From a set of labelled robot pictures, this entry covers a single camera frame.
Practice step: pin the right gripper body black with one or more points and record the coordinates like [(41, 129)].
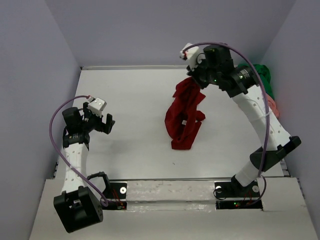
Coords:
[(203, 76)]

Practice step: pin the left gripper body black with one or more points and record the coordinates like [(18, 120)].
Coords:
[(91, 121)]

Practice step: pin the dark red t shirt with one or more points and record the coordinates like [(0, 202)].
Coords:
[(183, 119)]

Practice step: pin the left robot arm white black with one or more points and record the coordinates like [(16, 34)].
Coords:
[(82, 197)]

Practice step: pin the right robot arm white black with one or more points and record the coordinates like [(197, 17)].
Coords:
[(246, 89)]

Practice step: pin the green t shirt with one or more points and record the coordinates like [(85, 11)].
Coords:
[(265, 77)]

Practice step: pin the pink t shirt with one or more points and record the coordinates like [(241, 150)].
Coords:
[(273, 106)]

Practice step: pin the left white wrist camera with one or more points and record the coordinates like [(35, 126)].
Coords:
[(96, 106)]

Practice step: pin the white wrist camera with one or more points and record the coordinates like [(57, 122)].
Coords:
[(194, 56), (96, 106)]

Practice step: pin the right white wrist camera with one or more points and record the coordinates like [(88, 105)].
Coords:
[(194, 56)]

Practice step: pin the metal rail at table front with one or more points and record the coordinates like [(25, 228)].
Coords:
[(174, 179)]

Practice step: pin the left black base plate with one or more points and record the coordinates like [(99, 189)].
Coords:
[(117, 195)]

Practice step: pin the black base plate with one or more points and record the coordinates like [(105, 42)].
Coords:
[(229, 199), (117, 195)]

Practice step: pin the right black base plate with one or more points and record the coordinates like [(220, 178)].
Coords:
[(229, 199)]

